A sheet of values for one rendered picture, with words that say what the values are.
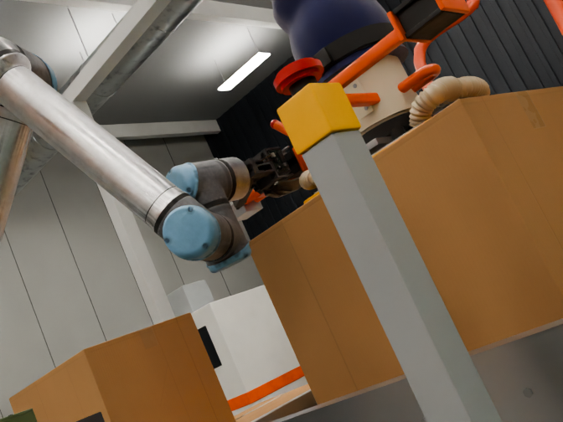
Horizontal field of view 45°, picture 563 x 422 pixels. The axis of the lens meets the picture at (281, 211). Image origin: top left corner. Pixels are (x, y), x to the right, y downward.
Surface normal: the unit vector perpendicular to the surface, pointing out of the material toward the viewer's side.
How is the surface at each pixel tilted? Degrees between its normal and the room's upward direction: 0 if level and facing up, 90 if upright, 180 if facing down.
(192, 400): 90
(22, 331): 90
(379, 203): 90
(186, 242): 94
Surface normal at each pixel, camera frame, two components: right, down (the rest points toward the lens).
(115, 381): 0.62, -0.42
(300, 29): -0.85, 0.07
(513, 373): -0.65, 0.15
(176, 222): -0.14, -0.05
